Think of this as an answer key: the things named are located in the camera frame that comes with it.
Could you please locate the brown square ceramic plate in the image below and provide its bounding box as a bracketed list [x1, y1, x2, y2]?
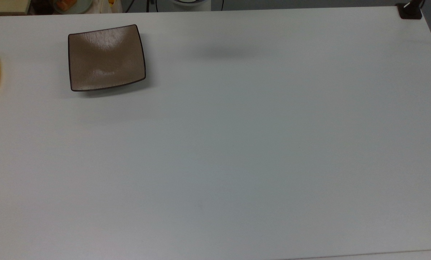
[68, 24, 147, 92]

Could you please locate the translucent plastic bag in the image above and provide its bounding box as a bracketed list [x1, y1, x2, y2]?
[91, 0, 123, 14]

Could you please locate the bowl with orange food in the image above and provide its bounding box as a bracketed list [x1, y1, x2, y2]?
[53, 0, 93, 14]

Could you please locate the beige cardboard box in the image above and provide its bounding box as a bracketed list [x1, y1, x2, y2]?
[0, 0, 32, 16]

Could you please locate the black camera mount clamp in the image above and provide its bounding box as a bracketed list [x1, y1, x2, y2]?
[397, 0, 425, 20]

